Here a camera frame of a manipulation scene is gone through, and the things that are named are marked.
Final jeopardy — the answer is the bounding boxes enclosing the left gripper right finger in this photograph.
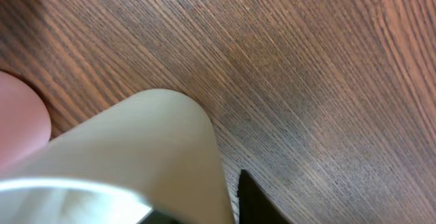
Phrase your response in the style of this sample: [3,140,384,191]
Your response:
[237,170,292,224]

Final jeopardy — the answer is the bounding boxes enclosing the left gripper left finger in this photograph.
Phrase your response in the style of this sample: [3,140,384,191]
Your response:
[138,210,181,224]

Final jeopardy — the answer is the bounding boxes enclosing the pale green cup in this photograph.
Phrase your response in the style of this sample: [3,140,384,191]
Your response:
[1,89,234,224]

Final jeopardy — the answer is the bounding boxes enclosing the pink cup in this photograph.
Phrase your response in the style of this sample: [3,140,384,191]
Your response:
[1,72,51,170]

